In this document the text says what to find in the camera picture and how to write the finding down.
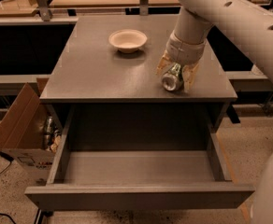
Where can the open grey top drawer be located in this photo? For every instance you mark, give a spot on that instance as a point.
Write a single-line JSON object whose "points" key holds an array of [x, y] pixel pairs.
{"points": [[139, 157]]}

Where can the green soda can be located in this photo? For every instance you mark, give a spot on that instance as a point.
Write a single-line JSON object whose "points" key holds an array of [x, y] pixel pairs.
{"points": [[172, 79]]}

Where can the metal railing frame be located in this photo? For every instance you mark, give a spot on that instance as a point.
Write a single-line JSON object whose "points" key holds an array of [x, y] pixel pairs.
{"points": [[80, 3]]}

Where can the can inside cardboard box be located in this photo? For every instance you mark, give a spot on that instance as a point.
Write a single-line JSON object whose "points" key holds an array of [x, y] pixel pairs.
{"points": [[48, 132]]}

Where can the white paper bowl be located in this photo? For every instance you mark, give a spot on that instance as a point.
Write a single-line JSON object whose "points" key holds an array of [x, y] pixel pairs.
{"points": [[127, 40]]}

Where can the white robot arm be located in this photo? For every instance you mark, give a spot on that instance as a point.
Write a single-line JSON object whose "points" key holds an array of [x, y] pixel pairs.
{"points": [[250, 28]]}

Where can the cardboard box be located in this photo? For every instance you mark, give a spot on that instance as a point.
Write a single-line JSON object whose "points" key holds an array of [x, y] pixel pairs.
{"points": [[21, 135]]}

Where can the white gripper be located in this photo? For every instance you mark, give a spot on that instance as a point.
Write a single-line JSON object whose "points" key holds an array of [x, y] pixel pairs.
{"points": [[185, 52]]}

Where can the grey cabinet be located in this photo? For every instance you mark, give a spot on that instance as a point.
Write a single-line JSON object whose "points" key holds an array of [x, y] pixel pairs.
{"points": [[118, 99]]}

